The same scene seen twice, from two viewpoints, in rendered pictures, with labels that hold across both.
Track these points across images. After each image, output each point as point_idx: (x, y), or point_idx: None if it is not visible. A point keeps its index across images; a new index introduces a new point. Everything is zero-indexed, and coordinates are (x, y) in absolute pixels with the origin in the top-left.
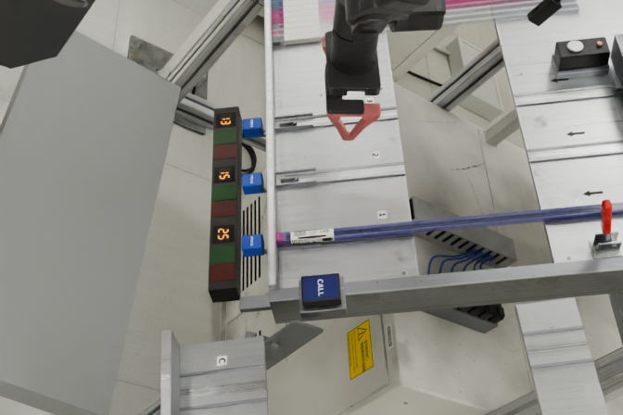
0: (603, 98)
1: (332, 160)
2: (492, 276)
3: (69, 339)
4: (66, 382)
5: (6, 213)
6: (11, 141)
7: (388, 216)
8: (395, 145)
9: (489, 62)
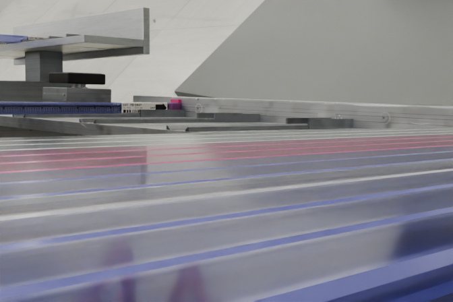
0: None
1: (207, 123)
2: None
3: (236, 64)
4: (209, 66)
5: (353, 15)
6: (431, 4)
7: (65, 118)
8: (131, 125)
9: None
